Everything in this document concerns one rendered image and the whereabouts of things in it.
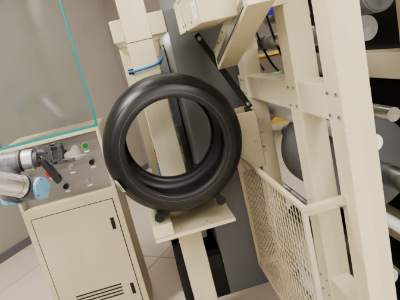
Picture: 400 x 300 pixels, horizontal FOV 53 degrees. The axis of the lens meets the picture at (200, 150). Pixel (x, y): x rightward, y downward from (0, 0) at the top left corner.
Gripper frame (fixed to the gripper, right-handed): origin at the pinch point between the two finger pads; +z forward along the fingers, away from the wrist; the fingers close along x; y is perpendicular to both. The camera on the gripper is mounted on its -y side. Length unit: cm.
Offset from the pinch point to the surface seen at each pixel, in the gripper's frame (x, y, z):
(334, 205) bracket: -57, -16, 84
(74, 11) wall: 380, 107, -35
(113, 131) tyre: -12.1, 11.1, 14.7
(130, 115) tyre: -12.6, 16.9, 21.9
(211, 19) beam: -33, 48, 54
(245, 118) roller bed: 21, 4, 78
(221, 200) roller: -9, -26, 56
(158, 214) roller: -8.8, -27.9, 27.4
